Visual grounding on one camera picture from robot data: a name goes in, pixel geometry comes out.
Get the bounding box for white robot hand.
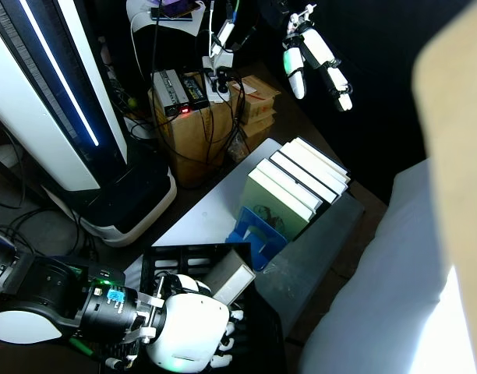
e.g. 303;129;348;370
281;27;355;113
144;272;246;373

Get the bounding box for checkered cover book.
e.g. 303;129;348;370
201;248;257;307

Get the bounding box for black mesh file tray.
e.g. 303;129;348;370
104;242;290;374

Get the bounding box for cardboard box red label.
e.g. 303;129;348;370
228;76;281;125

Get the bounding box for white plug adapter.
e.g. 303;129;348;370
213;49;235;70

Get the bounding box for black power plug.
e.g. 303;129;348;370
214;66;231;94

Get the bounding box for small plain cardboard box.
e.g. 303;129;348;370
240;116;277;151

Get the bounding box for black Century book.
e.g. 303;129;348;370
291;136;352;178

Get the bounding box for cream cover book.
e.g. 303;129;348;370
284;139;351;185

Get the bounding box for white power strip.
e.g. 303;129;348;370
201;55;235;104

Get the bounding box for white Fashionopolis book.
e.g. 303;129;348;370
278;144;348;192

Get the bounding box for blue metal bookend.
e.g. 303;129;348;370
226;205;289;272

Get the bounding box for clear plastic bag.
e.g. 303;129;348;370
226;134;252;163

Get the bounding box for black charger unit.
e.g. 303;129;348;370
181;73;210;114

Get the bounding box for purple patterned pouch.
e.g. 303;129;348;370
156;0;204;16

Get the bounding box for dark tablet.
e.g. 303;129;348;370
150;7;195;23

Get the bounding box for beige blurred panel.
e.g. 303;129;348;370
412;0;477;374

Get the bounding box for silver power supply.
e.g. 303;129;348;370
150;69;188;118

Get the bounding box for large cardboard box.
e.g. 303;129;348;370
149;72;243;188

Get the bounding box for white round stool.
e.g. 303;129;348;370
125;0;205;39

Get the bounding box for white backdrop sheet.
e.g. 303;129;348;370
299;155;477;374

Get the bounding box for white black robot body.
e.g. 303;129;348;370
0;0;178;247

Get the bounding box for grey white cable adapter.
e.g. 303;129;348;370
216;21;235;48

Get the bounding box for white cable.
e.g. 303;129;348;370
129;10;154;79

